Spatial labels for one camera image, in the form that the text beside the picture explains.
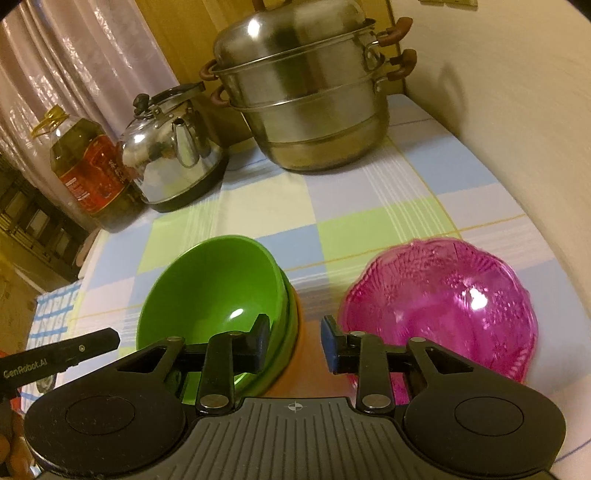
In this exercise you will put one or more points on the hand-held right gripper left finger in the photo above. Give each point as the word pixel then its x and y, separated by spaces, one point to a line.
pixel 261 342

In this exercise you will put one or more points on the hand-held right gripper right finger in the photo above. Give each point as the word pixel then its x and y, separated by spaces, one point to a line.
pixel 330 344

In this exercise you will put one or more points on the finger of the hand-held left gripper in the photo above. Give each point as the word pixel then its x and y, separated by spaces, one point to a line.
pixel 69 353

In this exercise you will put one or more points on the green bowl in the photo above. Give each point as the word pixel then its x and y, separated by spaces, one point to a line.
pixel 203 286
pixel 291 323

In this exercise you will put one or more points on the pink glass bowl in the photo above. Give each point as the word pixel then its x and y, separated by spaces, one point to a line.
pixel 438 300

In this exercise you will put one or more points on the person's left hand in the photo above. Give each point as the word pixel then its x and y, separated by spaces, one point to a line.
pixel 9 443

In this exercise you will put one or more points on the orange bowl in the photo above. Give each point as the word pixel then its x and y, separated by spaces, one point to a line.
pixel 309 364

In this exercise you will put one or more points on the blue checked towel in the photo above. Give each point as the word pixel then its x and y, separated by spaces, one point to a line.
pixel 55 309

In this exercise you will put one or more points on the dark wooden cabinet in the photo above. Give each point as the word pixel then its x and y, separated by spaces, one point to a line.
pixel 32 217

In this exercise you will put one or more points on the checkered tablecloth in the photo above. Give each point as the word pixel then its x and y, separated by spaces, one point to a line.
pixel 351 194

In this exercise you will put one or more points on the cooking oil bottle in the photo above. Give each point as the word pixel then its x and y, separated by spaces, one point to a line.
pixel 92 175

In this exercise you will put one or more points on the stainless steel kettle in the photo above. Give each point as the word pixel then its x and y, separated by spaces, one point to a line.
pixel 161 157

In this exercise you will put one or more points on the stainless steel steamer pot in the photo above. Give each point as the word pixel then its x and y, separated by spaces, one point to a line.
pixel 304 106

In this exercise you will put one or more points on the translucent curtain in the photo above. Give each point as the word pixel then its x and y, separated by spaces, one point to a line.
pixel 69 55

